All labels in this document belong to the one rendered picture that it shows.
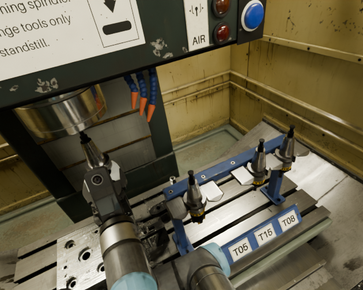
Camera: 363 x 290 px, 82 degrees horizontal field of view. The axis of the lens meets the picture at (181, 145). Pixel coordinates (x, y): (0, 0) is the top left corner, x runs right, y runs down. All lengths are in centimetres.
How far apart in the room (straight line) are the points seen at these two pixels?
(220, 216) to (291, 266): 34
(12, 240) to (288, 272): 153
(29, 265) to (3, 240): 70
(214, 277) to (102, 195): 26
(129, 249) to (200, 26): 37
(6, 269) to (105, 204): 105
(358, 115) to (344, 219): 45
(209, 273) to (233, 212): 54
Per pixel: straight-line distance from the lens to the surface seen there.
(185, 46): 30
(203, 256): 49
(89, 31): 26
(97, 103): 45
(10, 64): 27
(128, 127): 105
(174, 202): 61
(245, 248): 86
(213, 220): 94
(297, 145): 80
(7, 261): 150
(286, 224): 93
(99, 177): 46
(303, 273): 108
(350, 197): 126
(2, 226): 189
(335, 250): 118
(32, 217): 179
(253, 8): 33
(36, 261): 112
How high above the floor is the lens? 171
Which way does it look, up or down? 39 degrees down
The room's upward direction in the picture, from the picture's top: 10 degrees counter-clockwise
